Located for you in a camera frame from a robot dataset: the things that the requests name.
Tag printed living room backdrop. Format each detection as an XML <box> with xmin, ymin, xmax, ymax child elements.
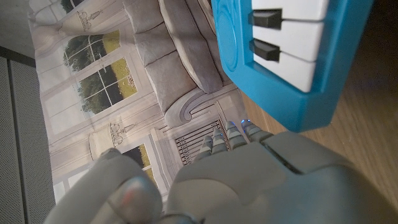
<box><xmin>27</xmin><ymin>0</ymin><xmax>249</xmax><ymax>203</ymax></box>

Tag grey perforated wall panel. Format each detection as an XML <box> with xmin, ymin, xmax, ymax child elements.
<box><xmin>0</xmin><ymin>46</ymin><xmax>57</xmax><ymax>224</ymax></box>

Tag blue toy piano keyboard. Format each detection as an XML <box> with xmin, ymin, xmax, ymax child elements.
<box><xmin>211</xmin><ymin>0</ymin><xmax>374</xmax><ymax>133</ymax></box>

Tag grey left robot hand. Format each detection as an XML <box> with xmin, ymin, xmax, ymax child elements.
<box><xmin>43</xmin><ymin>119</ymin><xmax>398</xmax><ymax>224</ymax></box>

